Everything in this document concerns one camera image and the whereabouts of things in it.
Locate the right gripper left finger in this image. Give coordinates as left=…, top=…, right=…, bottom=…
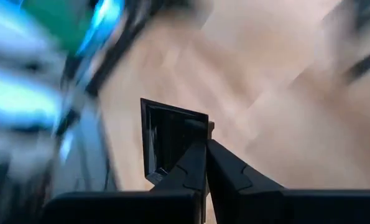
left=41, top=139, right=208, bottom=224

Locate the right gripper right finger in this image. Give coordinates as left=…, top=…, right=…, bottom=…
left=206, top=139, right=370, bottom=224

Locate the square black deep mini plate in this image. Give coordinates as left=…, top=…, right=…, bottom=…
left=140, top=97, right=216, bottom=187

